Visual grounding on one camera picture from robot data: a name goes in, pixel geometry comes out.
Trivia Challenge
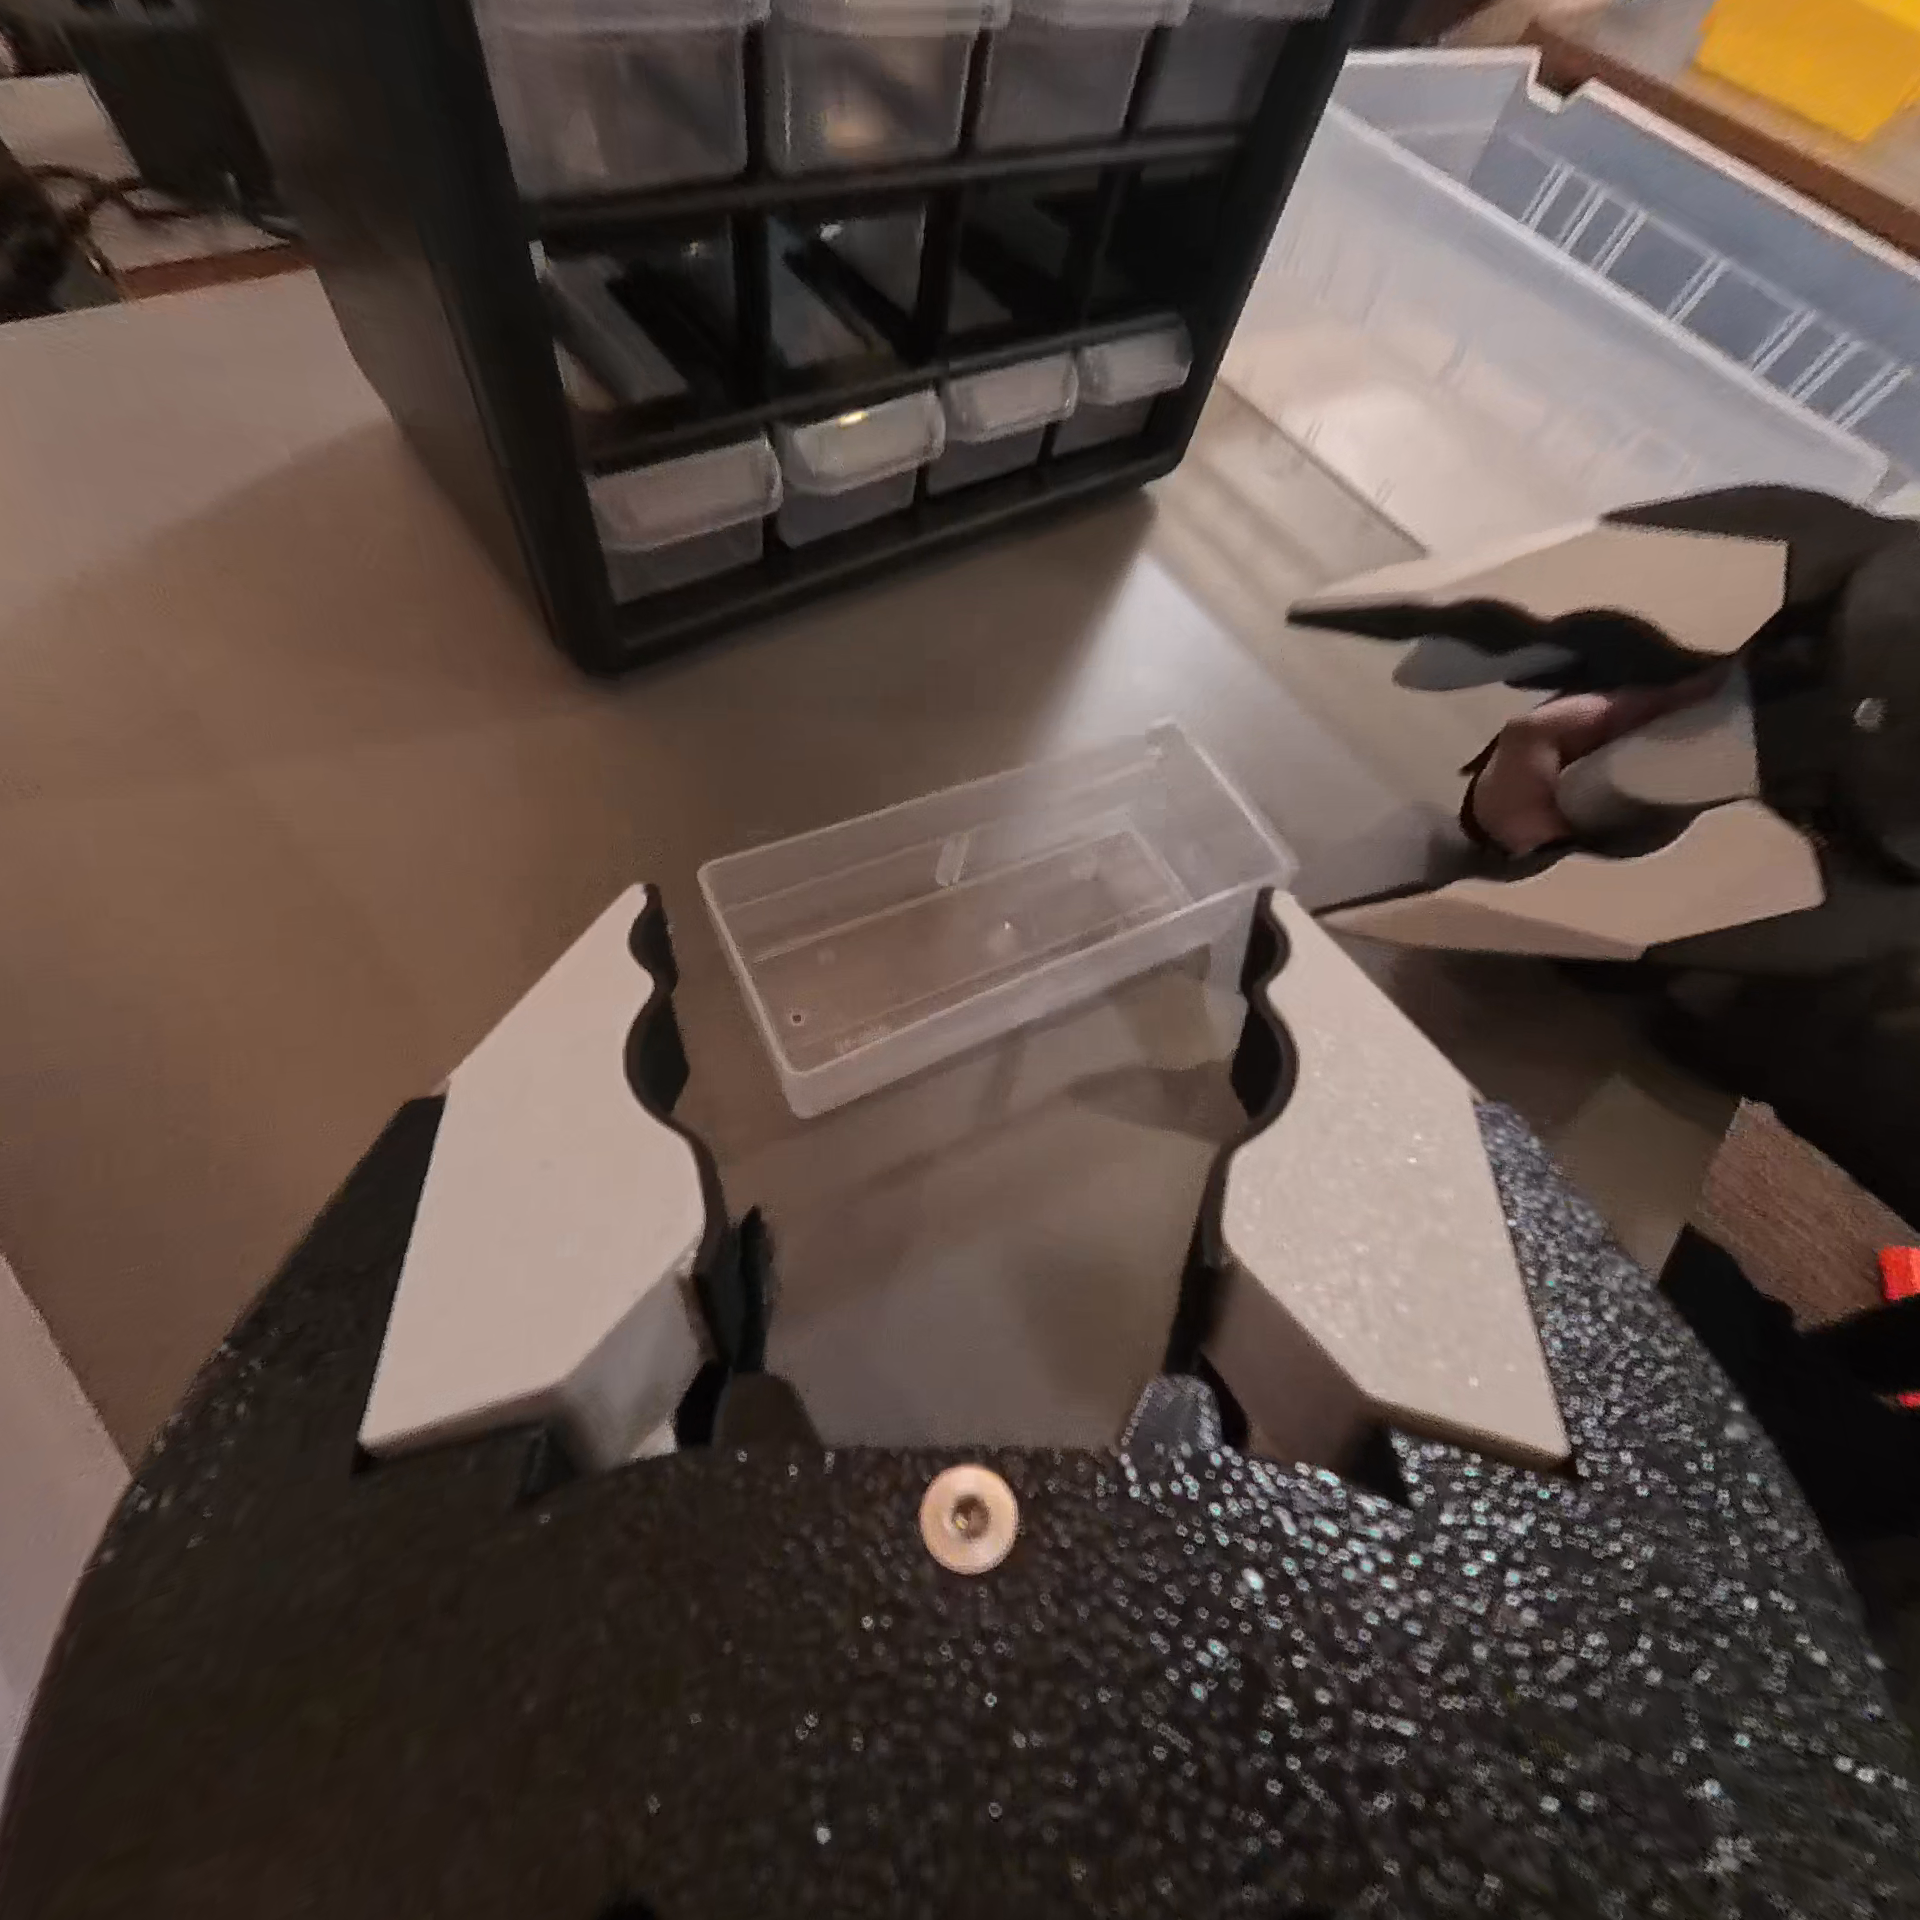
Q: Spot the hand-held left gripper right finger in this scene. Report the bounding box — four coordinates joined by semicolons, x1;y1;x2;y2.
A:
1197;886;1574;1481

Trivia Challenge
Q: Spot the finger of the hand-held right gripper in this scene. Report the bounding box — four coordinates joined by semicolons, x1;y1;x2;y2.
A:
1315;798;1827;963
1284;515;1797;692

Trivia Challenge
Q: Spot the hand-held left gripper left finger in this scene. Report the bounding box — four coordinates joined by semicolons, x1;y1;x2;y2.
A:
356;884;754;1468

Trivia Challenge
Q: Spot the large clear plastic bin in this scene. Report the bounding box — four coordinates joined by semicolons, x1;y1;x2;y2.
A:
1206;43;1920;557

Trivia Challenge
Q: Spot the single clear plastic drawer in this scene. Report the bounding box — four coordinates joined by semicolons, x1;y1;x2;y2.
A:
697;719;1297;1118

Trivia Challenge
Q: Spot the black drawer cabinet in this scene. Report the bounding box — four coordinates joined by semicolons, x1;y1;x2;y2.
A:
212;0;1360;676

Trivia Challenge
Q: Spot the person's right hand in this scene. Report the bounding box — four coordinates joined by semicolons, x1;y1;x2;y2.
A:
1459;692;1617;860

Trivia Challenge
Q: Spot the grey top desk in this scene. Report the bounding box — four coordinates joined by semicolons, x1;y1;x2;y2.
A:
1520;0;1920;255

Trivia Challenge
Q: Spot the black object with red trim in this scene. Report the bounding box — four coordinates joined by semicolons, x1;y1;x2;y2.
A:
1659;1224;1920;1517

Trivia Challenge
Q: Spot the small clear container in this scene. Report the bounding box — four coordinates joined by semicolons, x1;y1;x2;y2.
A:
0;1252;132;1740

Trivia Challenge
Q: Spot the stack of yellow bins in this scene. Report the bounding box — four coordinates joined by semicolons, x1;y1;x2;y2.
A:
1694;0;1912;142

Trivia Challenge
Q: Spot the black cable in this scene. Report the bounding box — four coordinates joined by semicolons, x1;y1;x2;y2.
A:
0;156;167;301

